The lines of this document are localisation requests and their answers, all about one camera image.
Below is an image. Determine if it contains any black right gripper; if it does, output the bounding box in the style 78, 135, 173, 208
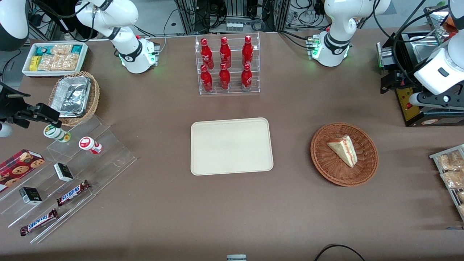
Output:
0, 82, 61, 129

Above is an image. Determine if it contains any triangle sandwich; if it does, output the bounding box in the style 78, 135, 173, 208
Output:
326, 135, 358, 168

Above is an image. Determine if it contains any light wicker basket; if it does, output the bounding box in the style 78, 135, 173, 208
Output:
48, 71, 100, 127

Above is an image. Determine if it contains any round brown wicker basket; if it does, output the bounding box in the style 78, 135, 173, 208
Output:
310, 122, 379, 187

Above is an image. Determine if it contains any beige plastic tray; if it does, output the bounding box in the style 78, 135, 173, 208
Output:
190, 117, 274, 176

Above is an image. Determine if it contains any green and white cup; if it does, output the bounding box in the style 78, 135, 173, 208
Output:
43, 124, 71, 143

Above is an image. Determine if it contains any stack of foil trays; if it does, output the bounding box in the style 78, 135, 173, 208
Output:
50, 75, 92, 117

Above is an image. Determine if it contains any black food warmer machine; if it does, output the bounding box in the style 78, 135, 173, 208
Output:
376, 5, 464, 127

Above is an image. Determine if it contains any white rectangular snack bin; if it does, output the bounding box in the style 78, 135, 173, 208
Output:
22, 42, 88, 78

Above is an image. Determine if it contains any clear bag of crackers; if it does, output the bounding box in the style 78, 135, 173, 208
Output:
50, 44, 74, 55
38, 53, 79, 71

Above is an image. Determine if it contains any steel food pan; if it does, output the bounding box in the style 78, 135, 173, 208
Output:
410, 34, 450, 66

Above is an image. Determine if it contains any red and white cup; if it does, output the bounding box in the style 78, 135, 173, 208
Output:
79, 136, 103, 154

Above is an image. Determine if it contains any red cookie box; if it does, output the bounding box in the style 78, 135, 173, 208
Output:
0, 149, 46, 192

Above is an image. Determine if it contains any small black carton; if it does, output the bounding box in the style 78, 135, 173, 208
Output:
19, 187, 43, 205
54, 163, 74, 182

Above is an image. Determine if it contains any clear acrylic stepped shelf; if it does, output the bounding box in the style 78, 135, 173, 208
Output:
0, 115, 137, 244

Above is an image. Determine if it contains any Snickers chocolate bar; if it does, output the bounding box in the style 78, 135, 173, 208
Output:
56, 180, 91, 207
20, 208, 58, 236

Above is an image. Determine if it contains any red cola bottle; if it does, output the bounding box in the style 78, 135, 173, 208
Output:
220, 36, 232, 69
219, 63, 231, 90
241, 63, 253, 90
242, 35, 254, 67
200, 38, 214, 70
200, 65, 213, 92

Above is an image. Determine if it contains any clear acrylic bottle rack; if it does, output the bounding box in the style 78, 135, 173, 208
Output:
195, 32, 261, 95

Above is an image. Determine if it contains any metal equipment rack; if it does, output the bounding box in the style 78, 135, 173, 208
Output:
174, 0, 290, 35

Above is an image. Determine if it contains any grey wire rack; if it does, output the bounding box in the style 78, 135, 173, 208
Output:
429, 144, 464, 221

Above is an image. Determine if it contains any black cable loop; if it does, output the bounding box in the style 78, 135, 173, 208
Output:
314, 244, 366, 261

